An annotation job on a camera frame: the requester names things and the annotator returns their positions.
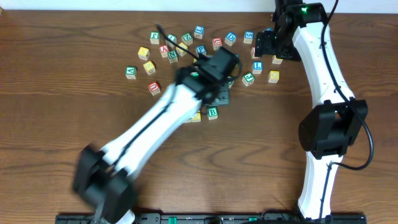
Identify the green B block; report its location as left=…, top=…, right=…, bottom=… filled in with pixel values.
left=207, top=106, right=218, bottom=120

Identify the yellow O block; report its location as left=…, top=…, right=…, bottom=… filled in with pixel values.
left=192, top=112, right=201, bottom=123

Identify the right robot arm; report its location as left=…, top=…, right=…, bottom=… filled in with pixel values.
left=254, top=0, right=374, bottom=223

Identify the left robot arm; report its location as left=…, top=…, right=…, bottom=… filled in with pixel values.
left=72, top=66, right=232, bottom=223

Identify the yellow block centre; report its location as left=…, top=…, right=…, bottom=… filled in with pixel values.
left=272, top=55, right=283, bottom=65

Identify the green 4 block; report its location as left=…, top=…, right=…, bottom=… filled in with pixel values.
left=228, top=80, right=234, bottom=89

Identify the red I block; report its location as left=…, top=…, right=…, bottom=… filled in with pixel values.
left=251, top=47, right=258, bottom=59

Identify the blue 5 block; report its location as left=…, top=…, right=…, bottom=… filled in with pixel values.
left=243, top=30, right=254, bottom=44

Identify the blue L block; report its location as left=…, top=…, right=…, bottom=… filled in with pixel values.
left=252, top=61, right=263, bottom=74

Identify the yellow G block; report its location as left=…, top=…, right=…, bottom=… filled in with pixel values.
left=268, top=70, right=280, bottom=83

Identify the green J block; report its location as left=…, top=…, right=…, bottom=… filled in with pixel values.
left=242, top=72, right=255, bottom=86

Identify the blue P block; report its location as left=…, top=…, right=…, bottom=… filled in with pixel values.
left=195, top=45, right=207, bottom=56

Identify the blue D block left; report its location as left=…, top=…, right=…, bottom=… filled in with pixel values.
left=224, top=32, right=237, bottom=46

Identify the red U block upper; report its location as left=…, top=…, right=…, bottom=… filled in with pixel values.
left=212, top=38, right=223, bottom=50

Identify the red u block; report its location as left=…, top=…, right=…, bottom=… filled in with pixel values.
left=212, top=38, right=223, bottom=50
left=147, top=82, right=161, bottom=96

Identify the yellow S block upper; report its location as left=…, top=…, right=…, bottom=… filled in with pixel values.
left=176, top=42, right=188, bottom=57

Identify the yellow s block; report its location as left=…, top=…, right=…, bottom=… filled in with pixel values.
left=143, top=61, right=156, bottom=75
left=176, top=42, right=188, bottom=57

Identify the green N block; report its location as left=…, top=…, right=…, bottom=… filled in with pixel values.
left=167, top=50, right=178, bottom=63

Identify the green Z block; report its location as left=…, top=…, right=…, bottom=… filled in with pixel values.
left=182, top=32, right=193, bottom=46

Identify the red U block lower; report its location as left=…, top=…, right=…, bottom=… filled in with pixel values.
left=147, top=82, right=161, bottom=96

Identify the blue block top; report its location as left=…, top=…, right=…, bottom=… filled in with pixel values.
left=194, top=26, right=205, bottom=39

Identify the red A block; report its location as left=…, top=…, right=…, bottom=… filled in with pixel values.
left=159, top=45, right=170, bottom=58

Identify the green L block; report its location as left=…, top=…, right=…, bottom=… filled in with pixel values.
left=165, top=34, right=177, bottom=48

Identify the yellow S block lower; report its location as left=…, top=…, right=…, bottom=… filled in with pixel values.
left=143, top=61, right=156, bottom=75

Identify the yellow K block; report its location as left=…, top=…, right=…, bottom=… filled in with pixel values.
left=137, top=47, right=150, bottom=61

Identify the green block top left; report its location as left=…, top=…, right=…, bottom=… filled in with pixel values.
left=150, top=32, right=160, bottom=45

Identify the green V block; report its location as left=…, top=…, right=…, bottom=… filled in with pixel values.
left=125, top=66, right=137, bottom=80

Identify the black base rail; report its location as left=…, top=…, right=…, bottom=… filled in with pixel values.
left=55, top=212, right=368, bottom=224

